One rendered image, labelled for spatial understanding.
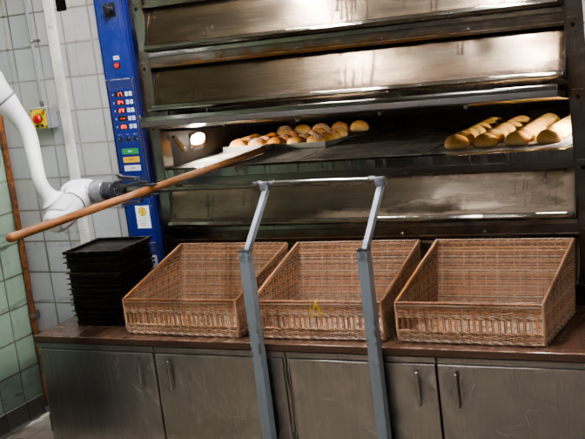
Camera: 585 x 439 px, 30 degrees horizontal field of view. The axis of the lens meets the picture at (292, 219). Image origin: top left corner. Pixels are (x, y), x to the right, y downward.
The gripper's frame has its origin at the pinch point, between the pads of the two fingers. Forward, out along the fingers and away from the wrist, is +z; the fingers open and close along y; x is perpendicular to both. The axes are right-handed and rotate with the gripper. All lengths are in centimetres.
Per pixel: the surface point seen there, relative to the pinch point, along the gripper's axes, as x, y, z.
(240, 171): -55, 3, 9
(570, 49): -58, -35, 152
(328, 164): -56, 2, 51
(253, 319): 4, 50, 42
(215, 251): -51, 37, -7
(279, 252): -44, 36, 29
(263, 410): 4, 86, 41
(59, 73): -52, -46, -78
